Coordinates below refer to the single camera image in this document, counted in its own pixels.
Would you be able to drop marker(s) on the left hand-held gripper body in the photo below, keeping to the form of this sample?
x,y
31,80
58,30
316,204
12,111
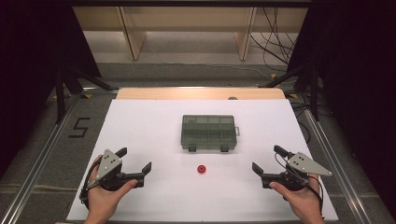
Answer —
x,y
109,163

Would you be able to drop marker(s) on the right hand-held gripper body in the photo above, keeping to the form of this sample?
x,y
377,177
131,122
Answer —
x,y
306,165

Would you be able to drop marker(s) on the smoky clear plastic compartment box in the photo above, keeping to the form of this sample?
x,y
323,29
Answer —
x,y
208,132

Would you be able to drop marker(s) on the person's right hand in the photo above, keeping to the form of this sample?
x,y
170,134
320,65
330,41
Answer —
x,y
306,203

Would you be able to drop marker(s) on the person's left hand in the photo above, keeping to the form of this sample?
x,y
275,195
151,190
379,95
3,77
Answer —
x,y
101,202

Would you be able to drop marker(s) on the yellow tape marker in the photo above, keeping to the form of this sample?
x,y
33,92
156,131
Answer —
x,y
273,76
87,96
293,95

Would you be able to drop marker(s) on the black metal stand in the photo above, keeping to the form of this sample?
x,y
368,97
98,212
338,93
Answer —
x,y
314,99
60,99

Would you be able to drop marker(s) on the small grey disc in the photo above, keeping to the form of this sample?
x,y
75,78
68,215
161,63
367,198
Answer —
x,y
232,98

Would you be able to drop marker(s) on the black curtain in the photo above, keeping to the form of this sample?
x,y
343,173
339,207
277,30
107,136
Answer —
x,y
358,62
31,46

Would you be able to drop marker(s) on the light wooden shelf unit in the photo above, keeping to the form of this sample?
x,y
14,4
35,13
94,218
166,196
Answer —
x,y
190,18

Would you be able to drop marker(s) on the short aluminium floor rail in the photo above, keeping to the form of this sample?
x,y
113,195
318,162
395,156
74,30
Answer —
x,y
99,90

